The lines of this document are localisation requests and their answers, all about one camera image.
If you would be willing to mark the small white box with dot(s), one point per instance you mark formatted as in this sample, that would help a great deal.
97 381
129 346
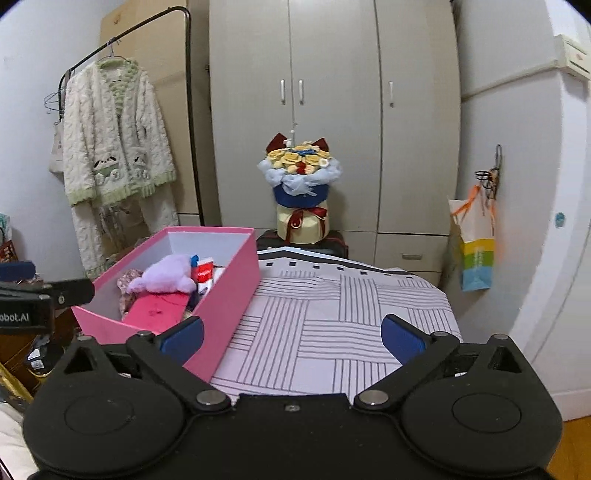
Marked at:
203 272

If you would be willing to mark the colourful paper gift bag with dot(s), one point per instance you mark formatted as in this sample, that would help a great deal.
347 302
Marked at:
478 263

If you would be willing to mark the pink floral cloth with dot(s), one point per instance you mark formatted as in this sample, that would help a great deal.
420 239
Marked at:
125 295

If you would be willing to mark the white fluffy robe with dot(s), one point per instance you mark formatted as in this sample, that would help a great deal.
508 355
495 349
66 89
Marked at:
115 129

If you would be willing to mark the grey wardrobe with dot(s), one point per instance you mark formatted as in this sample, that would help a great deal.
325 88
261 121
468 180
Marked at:
337 92

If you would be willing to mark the round teal sticker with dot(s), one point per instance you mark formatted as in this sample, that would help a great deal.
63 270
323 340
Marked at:
560 219

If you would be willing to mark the pink cardboard box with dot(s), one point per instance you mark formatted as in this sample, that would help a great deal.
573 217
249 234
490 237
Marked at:
231 300

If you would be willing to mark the cream tote bag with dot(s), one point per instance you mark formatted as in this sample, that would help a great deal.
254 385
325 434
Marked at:
57 152

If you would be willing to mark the yellow flower bouquet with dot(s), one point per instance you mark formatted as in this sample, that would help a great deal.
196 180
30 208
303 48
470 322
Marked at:
300 194

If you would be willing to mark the dark suitcase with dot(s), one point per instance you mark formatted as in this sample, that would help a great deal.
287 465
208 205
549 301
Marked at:
334 247

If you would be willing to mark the yellow blanket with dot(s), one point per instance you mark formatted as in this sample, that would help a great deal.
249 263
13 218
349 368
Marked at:
11 383

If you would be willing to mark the black metal clothes rack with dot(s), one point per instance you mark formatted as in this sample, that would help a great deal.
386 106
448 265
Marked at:
194 138

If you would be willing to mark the purple plush toy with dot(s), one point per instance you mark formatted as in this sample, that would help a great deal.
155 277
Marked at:
166 274

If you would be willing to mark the white wall box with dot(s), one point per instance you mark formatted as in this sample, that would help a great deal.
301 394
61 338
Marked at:
575 55

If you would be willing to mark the beige wooden cabinet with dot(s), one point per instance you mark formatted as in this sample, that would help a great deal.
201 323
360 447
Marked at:
175 115

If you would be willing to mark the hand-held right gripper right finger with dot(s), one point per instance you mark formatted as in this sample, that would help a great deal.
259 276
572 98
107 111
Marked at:
401 339

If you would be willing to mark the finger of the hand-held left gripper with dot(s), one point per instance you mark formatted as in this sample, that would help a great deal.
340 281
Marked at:
69 290

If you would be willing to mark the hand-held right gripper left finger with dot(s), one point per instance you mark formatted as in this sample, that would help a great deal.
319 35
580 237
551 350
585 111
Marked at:
184 339

